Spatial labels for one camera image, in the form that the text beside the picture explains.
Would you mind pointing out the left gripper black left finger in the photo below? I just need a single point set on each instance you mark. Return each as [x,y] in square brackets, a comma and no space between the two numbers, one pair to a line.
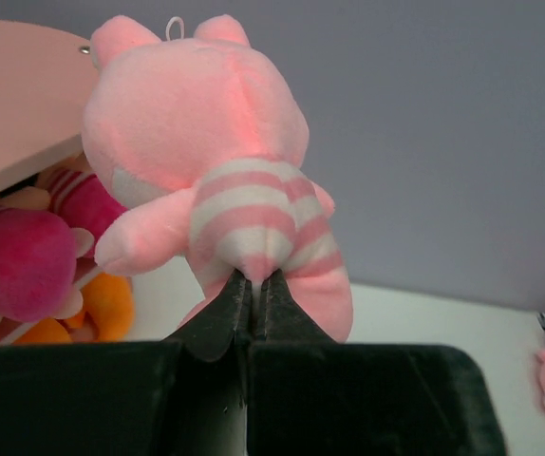
[178,396]

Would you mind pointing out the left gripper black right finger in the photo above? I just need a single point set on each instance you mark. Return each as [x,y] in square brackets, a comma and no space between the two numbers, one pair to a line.
[308,395]

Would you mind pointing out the orange shark plush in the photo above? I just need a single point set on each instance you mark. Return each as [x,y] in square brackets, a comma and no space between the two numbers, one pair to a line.
[107,316]

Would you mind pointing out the doll plush black hair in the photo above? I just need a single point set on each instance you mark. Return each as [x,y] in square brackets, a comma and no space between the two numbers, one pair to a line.
[38,258]

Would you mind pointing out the doll plush pink striped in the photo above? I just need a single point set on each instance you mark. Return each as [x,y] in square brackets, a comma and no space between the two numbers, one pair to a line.
[79,198]

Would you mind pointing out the pink three-tier wooden shelf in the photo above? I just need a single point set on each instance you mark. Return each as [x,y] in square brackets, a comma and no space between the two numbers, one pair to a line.
[45,77]

